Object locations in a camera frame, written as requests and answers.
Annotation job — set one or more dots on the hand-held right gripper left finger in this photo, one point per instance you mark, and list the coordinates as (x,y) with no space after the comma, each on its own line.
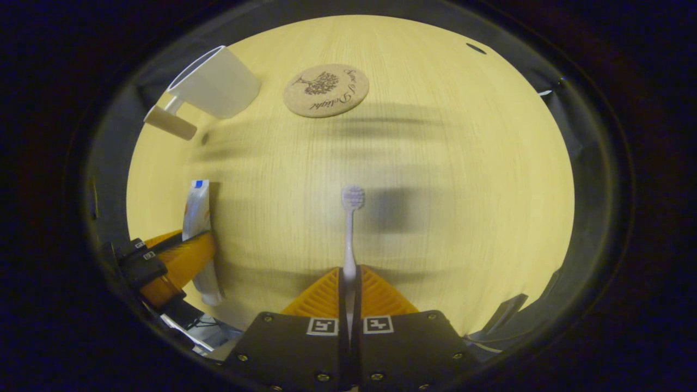
(294,348)

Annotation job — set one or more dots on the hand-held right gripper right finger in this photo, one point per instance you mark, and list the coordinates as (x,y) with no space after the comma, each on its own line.
(408,348)

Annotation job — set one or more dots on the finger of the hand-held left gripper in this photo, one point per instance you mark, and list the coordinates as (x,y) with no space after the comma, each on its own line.
(179,267)
(136,247)

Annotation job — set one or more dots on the white toothpaste tube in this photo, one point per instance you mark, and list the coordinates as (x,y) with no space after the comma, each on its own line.
(197,212)

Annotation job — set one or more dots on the white toothbrush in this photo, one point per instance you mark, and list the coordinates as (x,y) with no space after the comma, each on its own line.
(349,239)

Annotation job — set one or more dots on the round cork coaster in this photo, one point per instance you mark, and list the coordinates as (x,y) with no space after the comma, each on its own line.
(326,91)

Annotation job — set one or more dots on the light wooden desktop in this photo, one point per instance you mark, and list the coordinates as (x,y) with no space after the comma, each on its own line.
(435,190)

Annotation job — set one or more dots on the dark rectangular box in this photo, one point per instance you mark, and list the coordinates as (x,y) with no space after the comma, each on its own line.
(509,310)

